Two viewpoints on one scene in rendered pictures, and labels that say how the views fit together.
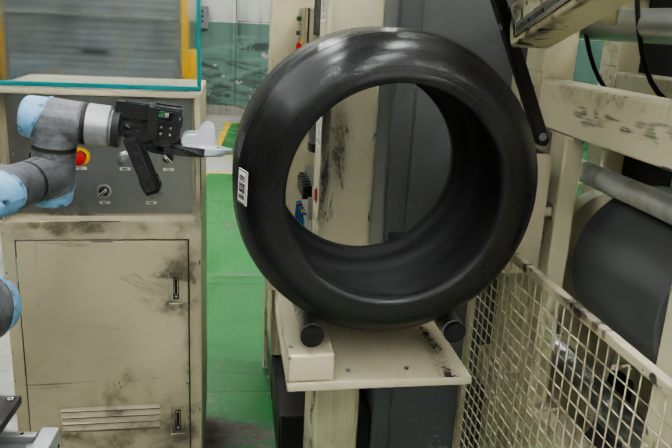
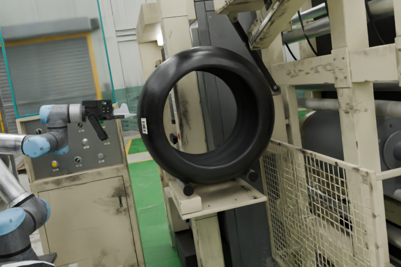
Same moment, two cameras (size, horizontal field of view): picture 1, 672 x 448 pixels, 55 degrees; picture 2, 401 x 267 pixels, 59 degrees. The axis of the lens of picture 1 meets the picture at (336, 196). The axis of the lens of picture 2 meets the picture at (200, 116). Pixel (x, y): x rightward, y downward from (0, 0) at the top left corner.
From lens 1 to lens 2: 31 cm
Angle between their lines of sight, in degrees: 9
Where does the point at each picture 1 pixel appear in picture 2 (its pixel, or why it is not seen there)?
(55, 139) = (57, 121)
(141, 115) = (93, 105)
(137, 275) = (100, 198)
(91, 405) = not seen: outside the picture
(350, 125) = (188, 99)
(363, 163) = (197, 115)
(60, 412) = not seen: outside the picture
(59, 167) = (61, 134)
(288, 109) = (157, 87)
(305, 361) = (188, 203)
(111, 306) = (89, 217)
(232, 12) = (122, 83)
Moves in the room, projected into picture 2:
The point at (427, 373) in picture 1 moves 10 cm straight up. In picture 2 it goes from (246, 199) to (242, 177)
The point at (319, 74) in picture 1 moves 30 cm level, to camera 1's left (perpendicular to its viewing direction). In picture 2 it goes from (167, 70) to (90, 81)
